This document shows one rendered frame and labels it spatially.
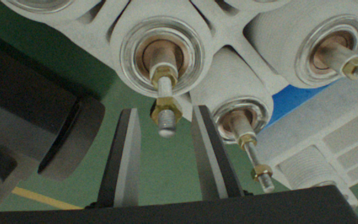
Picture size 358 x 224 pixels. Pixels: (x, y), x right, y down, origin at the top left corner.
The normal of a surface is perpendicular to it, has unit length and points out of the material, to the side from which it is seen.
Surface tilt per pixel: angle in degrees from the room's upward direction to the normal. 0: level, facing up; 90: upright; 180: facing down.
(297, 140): 90
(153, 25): 4
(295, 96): 88
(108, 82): 0
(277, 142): 90
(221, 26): 0
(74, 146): 43
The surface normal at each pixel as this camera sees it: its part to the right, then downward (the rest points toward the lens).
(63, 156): 0.42, 0.24
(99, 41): 0.09, 0.64
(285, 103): -0.70, -0.47
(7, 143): 0.57, 0.04
